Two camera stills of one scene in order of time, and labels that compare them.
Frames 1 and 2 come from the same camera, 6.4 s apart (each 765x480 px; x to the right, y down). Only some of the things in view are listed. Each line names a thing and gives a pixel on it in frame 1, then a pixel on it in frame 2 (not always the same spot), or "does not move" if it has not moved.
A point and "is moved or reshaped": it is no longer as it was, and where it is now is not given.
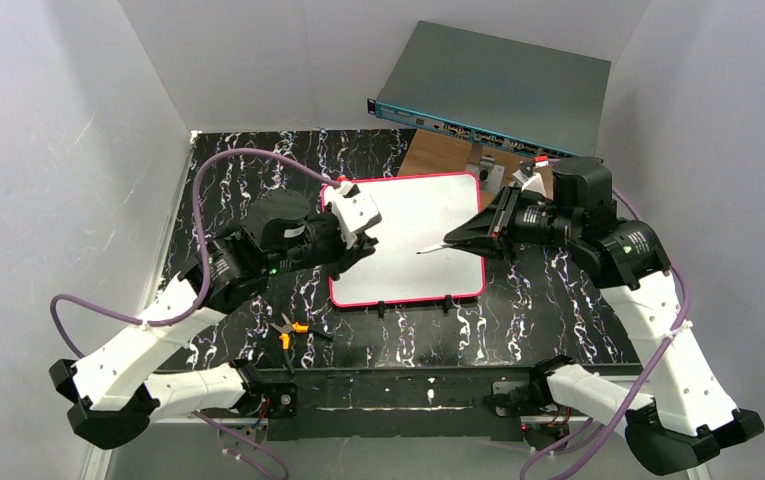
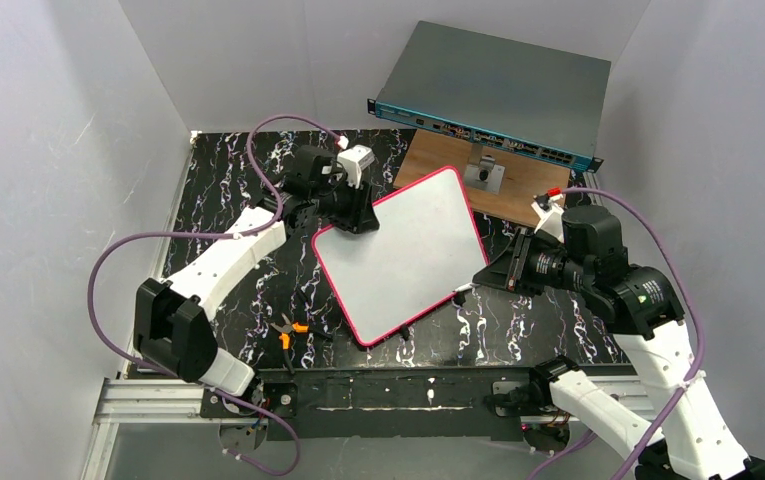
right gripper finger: [485, 232] to [504, 271]
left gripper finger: [364, 247] to [363, 219]
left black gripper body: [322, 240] to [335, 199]
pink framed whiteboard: [417, 213] is moved or reshaped
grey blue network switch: [518, 95] does not move
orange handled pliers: [289, 328] does not move
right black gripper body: [502, 224] to [520, 259]
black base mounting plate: [418, 403] does not move
